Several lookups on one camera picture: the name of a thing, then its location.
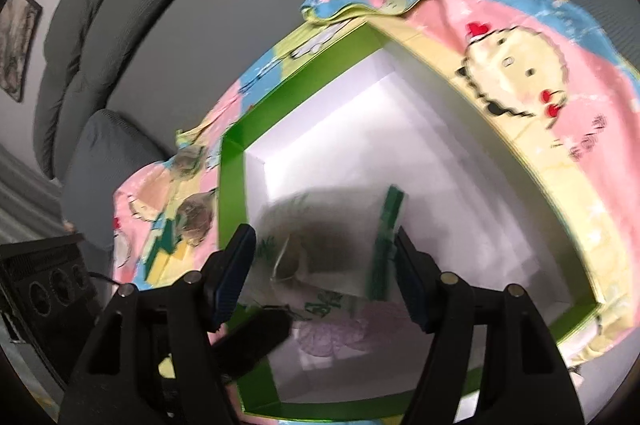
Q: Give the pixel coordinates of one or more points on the grey sofa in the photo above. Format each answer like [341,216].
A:
[200,35]

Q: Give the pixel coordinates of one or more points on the clear packet with green print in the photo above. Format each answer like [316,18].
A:
[325,235]

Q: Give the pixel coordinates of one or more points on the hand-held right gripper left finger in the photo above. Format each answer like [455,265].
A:
[232,277]

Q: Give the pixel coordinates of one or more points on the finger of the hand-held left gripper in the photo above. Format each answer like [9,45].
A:
[257,335]

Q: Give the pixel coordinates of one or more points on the packet with pink print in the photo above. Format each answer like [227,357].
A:
[340,330]

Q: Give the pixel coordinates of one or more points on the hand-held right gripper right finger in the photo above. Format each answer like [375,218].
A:
[411,290]

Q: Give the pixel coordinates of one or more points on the grey striped cloth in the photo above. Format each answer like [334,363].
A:
[25,200]

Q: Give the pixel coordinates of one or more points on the framed wall picture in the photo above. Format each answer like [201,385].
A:
[17,45]

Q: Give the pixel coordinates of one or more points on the grey sofa cushion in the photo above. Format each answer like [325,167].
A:
[112,165]

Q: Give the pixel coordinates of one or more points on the green box with white inside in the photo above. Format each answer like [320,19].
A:
[450,175]

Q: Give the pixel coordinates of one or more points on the printed cartoon blanket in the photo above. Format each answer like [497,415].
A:
[560,30]

